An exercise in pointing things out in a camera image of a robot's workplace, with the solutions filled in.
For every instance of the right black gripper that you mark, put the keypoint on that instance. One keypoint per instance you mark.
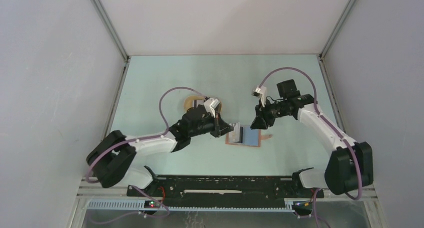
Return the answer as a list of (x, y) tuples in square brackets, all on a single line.
[(262, 118)]

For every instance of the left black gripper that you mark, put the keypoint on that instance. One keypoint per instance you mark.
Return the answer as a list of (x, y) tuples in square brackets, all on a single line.
[(221, 127)]

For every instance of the brown leather card holder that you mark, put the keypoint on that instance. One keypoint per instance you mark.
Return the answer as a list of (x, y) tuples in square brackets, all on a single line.
[(251, 138)]

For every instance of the black credit card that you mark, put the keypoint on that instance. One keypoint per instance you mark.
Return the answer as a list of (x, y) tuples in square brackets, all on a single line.
[(241, 135)]

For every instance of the beige oval card tray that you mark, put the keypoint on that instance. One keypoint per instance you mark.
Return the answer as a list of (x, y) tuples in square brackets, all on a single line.
[(193, 101)]

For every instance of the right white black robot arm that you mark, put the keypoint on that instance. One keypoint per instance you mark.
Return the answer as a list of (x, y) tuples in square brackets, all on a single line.
[(350, 165)]

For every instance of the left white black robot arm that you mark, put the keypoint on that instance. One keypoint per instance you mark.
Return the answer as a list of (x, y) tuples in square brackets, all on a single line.
[(116, 161)]

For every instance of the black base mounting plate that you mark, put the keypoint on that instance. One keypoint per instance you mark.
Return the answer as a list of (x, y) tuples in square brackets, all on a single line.
[(225, 191)]

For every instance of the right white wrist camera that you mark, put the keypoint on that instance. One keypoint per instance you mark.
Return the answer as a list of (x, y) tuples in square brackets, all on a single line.
[(261, 93)]

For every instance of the aluminium frame rail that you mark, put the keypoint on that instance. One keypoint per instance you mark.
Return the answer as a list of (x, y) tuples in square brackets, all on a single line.
[(116, 198)]

